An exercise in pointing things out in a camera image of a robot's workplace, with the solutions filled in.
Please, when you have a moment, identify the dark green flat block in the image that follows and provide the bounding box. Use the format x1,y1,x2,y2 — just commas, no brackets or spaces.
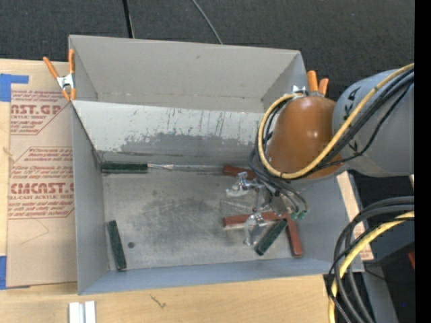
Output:
106,219,128,272
100,161,150,175
255,218,289,256

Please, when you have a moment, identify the brown cardboard board red print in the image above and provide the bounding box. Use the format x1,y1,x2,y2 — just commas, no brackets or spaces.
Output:
0,58,375,291

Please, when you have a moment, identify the grey metal bin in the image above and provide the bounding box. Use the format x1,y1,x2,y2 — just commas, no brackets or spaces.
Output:
67,34,366,296

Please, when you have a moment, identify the red-brown flat block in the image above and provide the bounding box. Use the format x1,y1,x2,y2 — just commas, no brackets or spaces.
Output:
222,211,291,231
284,215,304,258
222,164,258,180

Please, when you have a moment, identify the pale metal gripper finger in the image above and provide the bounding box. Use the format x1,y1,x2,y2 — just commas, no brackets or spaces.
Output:
243,213,268,246
225,172,257,198

